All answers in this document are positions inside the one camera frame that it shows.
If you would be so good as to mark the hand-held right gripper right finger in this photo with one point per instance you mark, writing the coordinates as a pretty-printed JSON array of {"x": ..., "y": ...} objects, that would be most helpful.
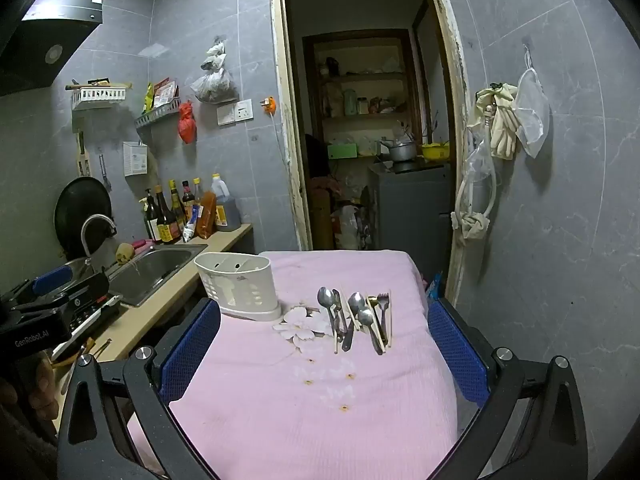
[{"x": 457, "y": 355}]

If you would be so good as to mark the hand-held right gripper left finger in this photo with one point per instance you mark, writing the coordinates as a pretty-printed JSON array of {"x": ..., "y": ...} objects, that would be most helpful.
[{"x": 192, "y": 345}]

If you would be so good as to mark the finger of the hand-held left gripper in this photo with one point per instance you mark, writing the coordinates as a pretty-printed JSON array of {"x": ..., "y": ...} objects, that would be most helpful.
[
  {"x": 50, "y": 280},
  {"x": 90, "y": 295}
]

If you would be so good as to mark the white plastic utensil holder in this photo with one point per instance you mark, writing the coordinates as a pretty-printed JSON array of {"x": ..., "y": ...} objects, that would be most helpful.
[{"x": 235, "y": 285}]

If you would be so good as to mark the silver metal fork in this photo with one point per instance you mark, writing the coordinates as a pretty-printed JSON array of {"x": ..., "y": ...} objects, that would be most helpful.
[{"x": 383, "y": 301}]

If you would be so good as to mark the silver metal spoon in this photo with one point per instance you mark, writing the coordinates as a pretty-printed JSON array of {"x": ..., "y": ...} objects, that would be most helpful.
[
  {"x": 356, "y": 301},
  {"x": 325, "y": 296},
  {"x": 366, "y": 317}
]

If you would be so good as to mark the person's left forearm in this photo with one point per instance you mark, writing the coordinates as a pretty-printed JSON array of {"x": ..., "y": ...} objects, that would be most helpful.
[{"x": 22, "y": 452}]

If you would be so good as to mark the person's left hand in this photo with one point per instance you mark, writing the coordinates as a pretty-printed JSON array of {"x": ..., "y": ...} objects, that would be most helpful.
[{"x": 42, "y": 382}]

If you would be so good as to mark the beige kitchen counter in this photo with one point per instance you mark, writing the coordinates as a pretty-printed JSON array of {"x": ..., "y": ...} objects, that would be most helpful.
[{"x": 145, "y": 325}]

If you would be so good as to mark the yellow scrubber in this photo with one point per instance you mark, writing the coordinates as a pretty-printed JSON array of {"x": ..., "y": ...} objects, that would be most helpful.
[{"x": 124, "y": 253}]

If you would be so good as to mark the chrome faucet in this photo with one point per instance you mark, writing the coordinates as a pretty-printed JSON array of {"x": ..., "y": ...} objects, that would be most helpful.
[{"x": 90, "y": 225}]

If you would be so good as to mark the steel sink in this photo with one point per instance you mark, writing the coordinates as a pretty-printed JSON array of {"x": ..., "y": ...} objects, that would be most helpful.
[{"x": 155, "y": 270}]

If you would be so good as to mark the blue packet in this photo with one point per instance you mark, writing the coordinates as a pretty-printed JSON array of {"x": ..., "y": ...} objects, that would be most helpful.
[{"x": 434, "y": 286}]

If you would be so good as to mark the black wok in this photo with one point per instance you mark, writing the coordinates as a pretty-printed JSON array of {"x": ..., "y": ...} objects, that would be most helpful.
[{"x": 75, "y": 210}]

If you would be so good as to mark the dark pump bottle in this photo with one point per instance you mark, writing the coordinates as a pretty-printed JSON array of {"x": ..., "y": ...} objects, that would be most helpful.
[{"x": 151, "y": 222}]

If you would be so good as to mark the hanging metal tool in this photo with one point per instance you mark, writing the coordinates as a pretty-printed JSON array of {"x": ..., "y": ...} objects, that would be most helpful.
[{"x": 104, "y": 172}]

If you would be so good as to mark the orange sauce bottle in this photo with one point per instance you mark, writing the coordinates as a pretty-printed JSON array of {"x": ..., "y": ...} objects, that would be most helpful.
[{"x": 206, "y": 217}]

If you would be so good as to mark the hanging wooden spatula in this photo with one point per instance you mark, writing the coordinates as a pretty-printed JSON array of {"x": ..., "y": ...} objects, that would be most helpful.
[{"x": 82, "y": 155}]

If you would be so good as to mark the pink floral cloth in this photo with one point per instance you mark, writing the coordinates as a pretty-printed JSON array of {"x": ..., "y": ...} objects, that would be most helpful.
[{"x": 300, "y": 420}]

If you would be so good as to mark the oil jug with yellow cap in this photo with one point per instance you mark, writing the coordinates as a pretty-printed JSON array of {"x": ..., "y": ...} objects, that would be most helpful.
[{"x": 225, "y": 207}]

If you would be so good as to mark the grey cabinet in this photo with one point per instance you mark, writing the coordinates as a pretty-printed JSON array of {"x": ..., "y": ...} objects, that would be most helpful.
[{"x": 410, "y": 210}]

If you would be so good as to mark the white plastic bag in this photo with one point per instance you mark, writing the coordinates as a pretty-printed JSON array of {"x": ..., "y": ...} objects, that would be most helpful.
[{"x": 345, "y": 227}]

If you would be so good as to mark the red plastic bag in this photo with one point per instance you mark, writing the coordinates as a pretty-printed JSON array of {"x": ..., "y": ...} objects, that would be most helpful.
[{"x": 187, "y": 125}]

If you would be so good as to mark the crumpled clear plastic bag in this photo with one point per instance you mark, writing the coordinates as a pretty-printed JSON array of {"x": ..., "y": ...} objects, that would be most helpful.
[{"x": 477, "y": 160}]

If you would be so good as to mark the yellow-green snack packet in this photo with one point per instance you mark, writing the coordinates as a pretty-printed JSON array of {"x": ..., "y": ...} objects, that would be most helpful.
[{"x": 149, "y": 100}]

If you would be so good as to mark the yellow bowl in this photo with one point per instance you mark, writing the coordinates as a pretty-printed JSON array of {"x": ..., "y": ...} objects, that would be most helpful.
[{"x": 434, "y": 151}]

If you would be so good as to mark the metal cooking pot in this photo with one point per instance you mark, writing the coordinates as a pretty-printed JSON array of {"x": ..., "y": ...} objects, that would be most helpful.
[{"x": 400, "y": 151}]

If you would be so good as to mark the red snack packet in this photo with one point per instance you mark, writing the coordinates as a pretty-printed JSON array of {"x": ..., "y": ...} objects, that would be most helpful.
[{"x": 165, "y": 92}]

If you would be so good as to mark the green box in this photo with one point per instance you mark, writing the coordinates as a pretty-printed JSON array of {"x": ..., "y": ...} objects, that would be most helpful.
[{"x": 342, "y": 151}]

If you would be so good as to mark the cream rubber gloves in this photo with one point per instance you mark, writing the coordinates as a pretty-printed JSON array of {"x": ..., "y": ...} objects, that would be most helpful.
[{"x": 502, "y": 125}]

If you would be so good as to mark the black range hood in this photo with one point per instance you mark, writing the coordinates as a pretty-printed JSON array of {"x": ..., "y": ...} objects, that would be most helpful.
[{"x": 45, "y": 45}]

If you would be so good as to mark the hanging bag with dark contents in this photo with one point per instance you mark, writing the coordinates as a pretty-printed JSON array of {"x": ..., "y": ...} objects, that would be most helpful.
[{"x": 215, "y": 85}]

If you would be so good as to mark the clear hanging plastic bag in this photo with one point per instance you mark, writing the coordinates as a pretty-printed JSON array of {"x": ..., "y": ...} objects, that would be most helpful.
[{"x": 531, "y": 110}]

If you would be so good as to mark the green jar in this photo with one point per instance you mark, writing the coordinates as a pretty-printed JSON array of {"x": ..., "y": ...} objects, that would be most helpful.
[{"x": 349, "y": 102}]

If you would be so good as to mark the wooden shelf cabinet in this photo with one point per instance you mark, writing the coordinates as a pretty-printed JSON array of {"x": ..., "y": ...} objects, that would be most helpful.
[{"x": 360, "y": 77}]

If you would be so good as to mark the white wall box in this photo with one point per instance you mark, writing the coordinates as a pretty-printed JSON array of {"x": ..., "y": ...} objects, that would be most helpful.
[{"x": 135, "y": 159}]

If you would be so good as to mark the white basket wall shelf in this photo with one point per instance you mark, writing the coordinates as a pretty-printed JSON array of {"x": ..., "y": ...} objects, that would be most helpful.
[{"x": 100, "y": 96}]

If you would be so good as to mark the grey wall shelf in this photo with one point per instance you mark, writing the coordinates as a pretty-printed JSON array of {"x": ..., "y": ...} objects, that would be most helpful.
[{"x": 157, "y": 116}]

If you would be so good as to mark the white wall switch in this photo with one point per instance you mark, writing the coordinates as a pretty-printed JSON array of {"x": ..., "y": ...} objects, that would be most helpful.
[{"x": 226, "y": 115}]

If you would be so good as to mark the white wall socket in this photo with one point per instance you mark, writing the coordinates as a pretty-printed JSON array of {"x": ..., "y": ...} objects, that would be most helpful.
[{"x": 244, "y": 110}]

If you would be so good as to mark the worn door frame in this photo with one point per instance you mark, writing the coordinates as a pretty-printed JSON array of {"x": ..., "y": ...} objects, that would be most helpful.
[{"x": 452, "y": 110}]

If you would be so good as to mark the orange wall plug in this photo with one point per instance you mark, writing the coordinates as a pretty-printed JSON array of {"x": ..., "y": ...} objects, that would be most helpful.
[{"x": 269, "y": 105}]

